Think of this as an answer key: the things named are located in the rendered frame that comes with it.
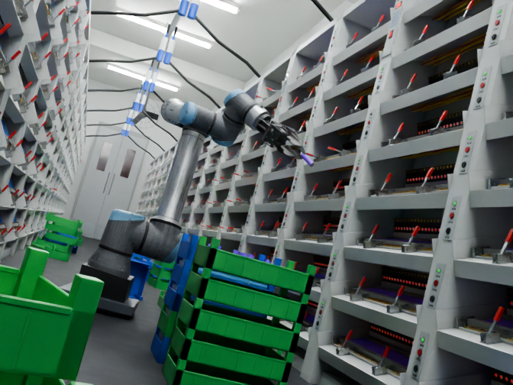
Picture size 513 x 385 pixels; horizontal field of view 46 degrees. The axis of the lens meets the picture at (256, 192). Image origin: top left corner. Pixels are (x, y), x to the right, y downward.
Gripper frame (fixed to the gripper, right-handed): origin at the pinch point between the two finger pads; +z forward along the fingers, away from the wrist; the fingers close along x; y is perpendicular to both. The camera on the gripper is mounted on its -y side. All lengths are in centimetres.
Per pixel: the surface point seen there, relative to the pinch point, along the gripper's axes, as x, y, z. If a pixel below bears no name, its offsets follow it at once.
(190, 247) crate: -30, 50, 8
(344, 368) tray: -41, 15, 62
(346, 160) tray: -0.9, -34.6, 3.2
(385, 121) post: 22.9, -27.9, 9.3
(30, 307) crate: 30, 168, 60
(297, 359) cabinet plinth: -73, -17, 41
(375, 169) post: 7.0, -22.9, 18.7
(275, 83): -33, -189, -129
